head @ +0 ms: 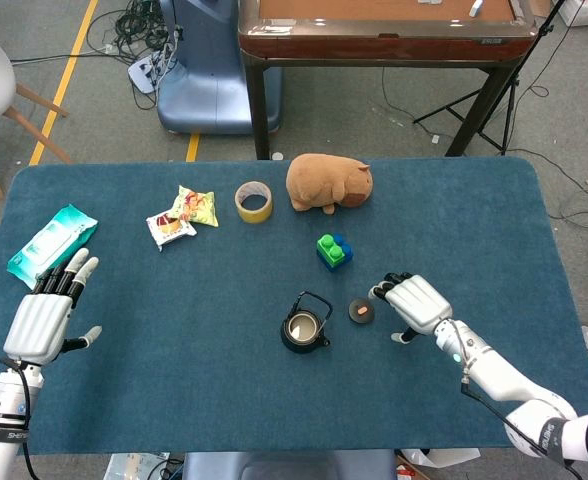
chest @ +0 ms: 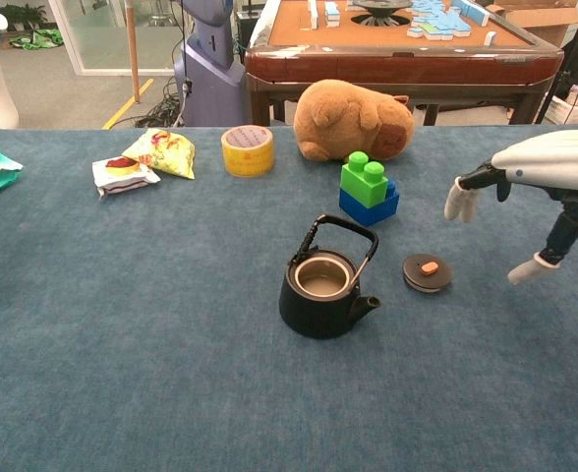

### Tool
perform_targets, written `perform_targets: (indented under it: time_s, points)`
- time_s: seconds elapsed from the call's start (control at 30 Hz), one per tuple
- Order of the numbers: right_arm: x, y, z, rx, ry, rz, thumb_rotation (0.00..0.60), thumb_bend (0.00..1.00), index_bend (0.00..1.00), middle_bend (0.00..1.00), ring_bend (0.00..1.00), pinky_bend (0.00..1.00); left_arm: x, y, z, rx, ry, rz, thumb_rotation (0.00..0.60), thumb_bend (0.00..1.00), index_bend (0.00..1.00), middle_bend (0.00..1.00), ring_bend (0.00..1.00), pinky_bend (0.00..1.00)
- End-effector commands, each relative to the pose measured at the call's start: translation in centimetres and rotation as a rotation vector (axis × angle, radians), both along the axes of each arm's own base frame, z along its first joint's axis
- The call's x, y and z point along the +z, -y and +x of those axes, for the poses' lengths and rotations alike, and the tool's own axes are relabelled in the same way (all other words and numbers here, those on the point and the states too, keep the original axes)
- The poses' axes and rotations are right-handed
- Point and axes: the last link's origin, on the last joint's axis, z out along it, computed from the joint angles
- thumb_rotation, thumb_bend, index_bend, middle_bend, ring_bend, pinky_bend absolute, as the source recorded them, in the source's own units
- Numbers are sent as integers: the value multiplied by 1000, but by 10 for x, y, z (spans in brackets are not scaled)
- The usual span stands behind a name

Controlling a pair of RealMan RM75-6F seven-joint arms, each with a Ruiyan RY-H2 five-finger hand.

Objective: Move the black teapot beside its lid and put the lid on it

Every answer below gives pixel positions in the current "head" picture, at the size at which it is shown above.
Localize brown mahjong table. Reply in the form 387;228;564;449
236;0;540;161

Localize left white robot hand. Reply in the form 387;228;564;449
2;247;104;368

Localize yellow snack packet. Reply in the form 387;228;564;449
167;184;221;229

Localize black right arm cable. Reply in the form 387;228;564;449
452;319;586;480

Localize blue-grey machine base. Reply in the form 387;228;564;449
155;0;284;136

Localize green building block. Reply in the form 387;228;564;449
316;232;347;267

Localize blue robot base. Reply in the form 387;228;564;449
180;448;398;480

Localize tangle of black cables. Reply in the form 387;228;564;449
9;0;181;112

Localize teal wet wipes pack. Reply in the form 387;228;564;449
6;203;100;292

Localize black lid with orange knob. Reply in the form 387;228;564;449
346;296;377;327

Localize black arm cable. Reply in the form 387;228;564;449
452;319;586;480
0;356;43;480

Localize yellow tape roll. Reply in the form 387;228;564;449
233;180;275;225

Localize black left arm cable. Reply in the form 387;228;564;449
0;356;43;480

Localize white power strip with plugs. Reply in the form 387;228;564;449
126;51;168;95

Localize blue table mat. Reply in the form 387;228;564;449
0;155;588;458

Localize brown capybara plush toy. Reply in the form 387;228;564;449
285;152;375;217

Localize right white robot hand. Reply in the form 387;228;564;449
367;271;455;346

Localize white red snack packet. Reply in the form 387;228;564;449
145;209;199;253

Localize black tripod stand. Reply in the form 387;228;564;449
412;0;573;157

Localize black teapot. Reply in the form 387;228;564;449
279;290;335;356

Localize printed carton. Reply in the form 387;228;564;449
104;451;172;480

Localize green and blue toy blocks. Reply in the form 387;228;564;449
316;233;355;274

